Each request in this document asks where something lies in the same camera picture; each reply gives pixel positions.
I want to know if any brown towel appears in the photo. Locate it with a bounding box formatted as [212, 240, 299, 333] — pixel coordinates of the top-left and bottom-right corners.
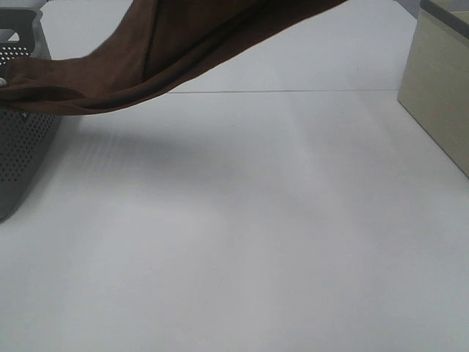
[1, 0, 338, 116]

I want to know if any grey perforated plastic basket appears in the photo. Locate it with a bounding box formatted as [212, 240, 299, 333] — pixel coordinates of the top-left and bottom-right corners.
[1, 7, 62, 221]

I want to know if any beige fabric storage box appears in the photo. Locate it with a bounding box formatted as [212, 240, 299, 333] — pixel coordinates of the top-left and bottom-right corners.
[397, 1, 468, 174]

